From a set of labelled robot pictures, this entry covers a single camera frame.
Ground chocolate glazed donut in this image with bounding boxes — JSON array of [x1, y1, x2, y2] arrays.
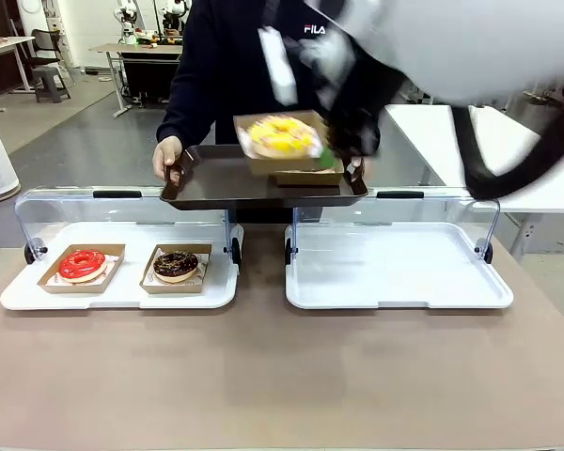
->
[[152, 250, 200, 285]]

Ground red glazed donut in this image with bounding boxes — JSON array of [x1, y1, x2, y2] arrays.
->
[[57, 249, 109, 285], [37, 242, 127, 295]]

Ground yellow sprinkled donut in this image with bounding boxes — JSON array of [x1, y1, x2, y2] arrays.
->
[[245, 116, 318, 160]]

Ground wooden top background table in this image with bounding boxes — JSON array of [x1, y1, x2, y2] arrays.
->
[[88, 42, 184, 118]]

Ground person right forearm black sleeve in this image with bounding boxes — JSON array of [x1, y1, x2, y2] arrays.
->
[[156, 60, 218, 145]]

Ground printed white paper liner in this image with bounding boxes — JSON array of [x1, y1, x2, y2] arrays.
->
[[45, 253, 124, 288], [143, 253, 211, 287]]

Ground black robot cable loom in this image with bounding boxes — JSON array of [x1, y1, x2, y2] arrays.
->
[[449, 77, 564, 201]]

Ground black serving tray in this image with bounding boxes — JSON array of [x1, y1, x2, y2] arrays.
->
[[158, 144, 369, 211]]

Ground white display case base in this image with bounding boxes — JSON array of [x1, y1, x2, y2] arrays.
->
[[0, 220, 245, 312], [284, 220, 515, 312]]

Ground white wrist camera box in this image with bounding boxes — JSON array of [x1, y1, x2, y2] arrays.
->
[[257, 24, 299, 105]]

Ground white background desk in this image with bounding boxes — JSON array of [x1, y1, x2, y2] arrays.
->
[[0, 36, 37, 114]]

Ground chocolate sprinkled donut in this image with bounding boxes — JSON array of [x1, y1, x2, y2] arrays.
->
[[138, 242, 213, 295]]

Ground person right hand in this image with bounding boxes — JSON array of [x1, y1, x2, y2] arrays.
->
[[151, 135, 186, 183]]

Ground kraft cardboard donut tray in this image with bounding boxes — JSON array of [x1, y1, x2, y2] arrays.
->
[[273, 167, 346, 190], [233, 109, 345, 179]]

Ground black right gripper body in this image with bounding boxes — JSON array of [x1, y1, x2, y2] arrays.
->
[[308, 35, 406, 160]]

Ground black office chair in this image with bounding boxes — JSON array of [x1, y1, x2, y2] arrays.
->
[[29, 28, 68, 68]]

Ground grey plastic stool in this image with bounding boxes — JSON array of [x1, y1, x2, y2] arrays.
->
[[31, 66, 72, 104]]

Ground white side table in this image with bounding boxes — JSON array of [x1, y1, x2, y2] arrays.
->
[[382, 103, 564, 262]]

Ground black cabinet under table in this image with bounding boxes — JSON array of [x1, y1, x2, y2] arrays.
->
[[120, 51, 182, 105]]

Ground clear display case lid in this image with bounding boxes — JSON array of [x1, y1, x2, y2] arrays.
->
[[13, 185, 240, 265], [291, 186, 502, 265]]

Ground person torso black sweatshirt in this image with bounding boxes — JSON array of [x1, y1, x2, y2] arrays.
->
[[167, 0, 358, 225]]

